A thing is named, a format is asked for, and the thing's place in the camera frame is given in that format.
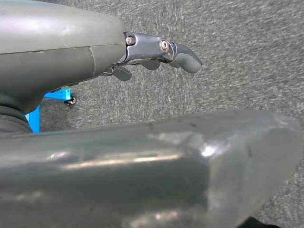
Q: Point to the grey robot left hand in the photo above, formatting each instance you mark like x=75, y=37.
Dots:
x=59, y=47

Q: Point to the black robot left foot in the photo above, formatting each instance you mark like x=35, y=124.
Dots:
x=256, y=224

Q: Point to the blue metal shelf rack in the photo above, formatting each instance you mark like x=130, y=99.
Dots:
x=35, y=121

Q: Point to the glossy grey robot left leg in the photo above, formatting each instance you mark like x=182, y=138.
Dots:
x=142, y=176

